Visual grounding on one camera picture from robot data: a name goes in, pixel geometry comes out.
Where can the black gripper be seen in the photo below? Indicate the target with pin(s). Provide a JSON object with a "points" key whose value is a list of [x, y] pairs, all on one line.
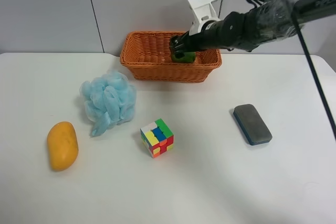
{"points": [[228, 33]]}

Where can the green lemon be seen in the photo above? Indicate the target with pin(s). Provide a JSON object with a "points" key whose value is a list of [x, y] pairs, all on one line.
{"points": [[185, 57]]}

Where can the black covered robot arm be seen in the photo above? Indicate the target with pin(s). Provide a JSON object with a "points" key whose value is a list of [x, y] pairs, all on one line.
{"points": [[267, 21]]}

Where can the orange wicker basket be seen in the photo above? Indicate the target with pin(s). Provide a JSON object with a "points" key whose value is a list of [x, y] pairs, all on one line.
{"points": [[147, 55]]}

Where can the blue bath loofah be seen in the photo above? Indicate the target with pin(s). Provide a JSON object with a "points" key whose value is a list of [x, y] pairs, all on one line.
{"points": [[109, 101]]}

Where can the multicolour puzzle cube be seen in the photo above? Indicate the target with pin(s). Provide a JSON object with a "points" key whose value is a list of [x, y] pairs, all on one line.
{"points": [[157, 138]]}

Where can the grey blue whiteboard eraser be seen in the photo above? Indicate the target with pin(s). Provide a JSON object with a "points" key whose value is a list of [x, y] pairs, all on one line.
{"points": [[252, 125]]}

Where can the yellow mango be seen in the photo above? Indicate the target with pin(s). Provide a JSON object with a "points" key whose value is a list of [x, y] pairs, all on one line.
{"points": [[62, 146]]}

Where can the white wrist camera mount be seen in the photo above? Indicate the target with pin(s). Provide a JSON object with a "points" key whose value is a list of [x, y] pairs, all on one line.
{"points": [[204, 15]]}

